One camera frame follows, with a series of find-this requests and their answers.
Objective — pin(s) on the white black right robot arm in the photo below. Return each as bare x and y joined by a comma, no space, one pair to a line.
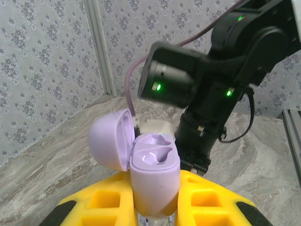
297,16

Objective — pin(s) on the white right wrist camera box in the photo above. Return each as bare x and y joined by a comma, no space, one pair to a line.
152,124

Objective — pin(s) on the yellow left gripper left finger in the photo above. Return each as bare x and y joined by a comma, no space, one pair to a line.
105,200

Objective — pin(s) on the purple earbud charging case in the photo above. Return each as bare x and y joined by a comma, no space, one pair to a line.
150,188

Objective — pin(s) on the aluminium corner post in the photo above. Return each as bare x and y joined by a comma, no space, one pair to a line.
100,47

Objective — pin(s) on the wide aluminium extrusion rail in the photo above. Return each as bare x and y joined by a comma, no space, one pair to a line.
294,141

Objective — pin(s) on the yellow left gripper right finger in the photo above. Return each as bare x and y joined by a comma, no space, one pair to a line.
204,202

